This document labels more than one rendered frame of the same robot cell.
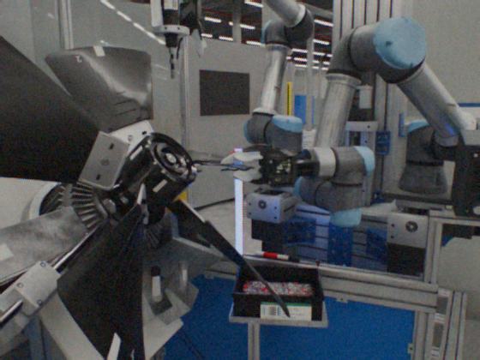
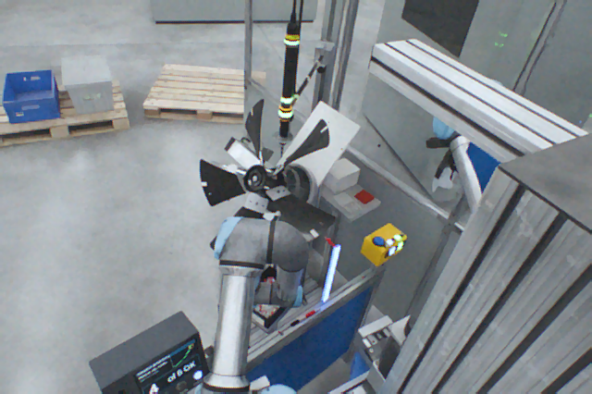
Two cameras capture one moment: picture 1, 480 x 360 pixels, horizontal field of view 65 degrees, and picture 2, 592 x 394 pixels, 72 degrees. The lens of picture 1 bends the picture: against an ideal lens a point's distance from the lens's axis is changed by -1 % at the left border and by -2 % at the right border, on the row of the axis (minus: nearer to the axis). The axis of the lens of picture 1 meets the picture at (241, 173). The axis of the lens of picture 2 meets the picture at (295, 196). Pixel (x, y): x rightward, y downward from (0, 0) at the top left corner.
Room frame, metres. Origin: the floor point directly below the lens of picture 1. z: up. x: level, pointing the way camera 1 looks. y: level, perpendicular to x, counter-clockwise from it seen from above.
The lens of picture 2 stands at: (1.37, -0.97, 2.26)
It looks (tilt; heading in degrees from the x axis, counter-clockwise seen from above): 41 degrees down; 114
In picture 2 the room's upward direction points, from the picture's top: 7 degrees clockwise
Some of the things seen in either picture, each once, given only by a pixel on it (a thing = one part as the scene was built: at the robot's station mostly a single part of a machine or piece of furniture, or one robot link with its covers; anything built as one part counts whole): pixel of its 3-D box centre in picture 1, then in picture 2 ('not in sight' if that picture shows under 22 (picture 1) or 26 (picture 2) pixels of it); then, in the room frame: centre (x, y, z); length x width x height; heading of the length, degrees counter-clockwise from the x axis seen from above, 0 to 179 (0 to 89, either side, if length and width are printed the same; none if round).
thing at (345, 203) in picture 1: (341, 201); (253, 292); (0.93, -0.25, 1.08); 0.11 x 0.08 x 0.11; 26
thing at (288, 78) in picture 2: not in sight; (288, 77); (0.79, 0.14, 1.68); 0.03 x 0.03 x 0.21
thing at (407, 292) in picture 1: (272, 271); (306, 320); (1.09, -0.09, 0.82); 0.90 x 0.04 x 0.08; 68
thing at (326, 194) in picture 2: not in sight; (341, 193); (0.89, 0.69, 0.85); 0.36 x 0.24 x 0.03; 158
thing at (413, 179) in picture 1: (423, 174); not in sight; (1.23, -0.60, 1.09); 0.15 x 0.15 x 0.10
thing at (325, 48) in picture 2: not in sight; (324, 52); (0.65, 0.75, 1.54); 0.10 x 0.07 x 0.09; 103
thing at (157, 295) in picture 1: (156, 283); not in sight; (0.67, 0.16, 0.99); 0.02 x 0.02 x 0.06
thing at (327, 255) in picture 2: not in sight; (329, 246); (0.89, 0.69, 0.42); 0.04 x 0.04 x 0.83; 68
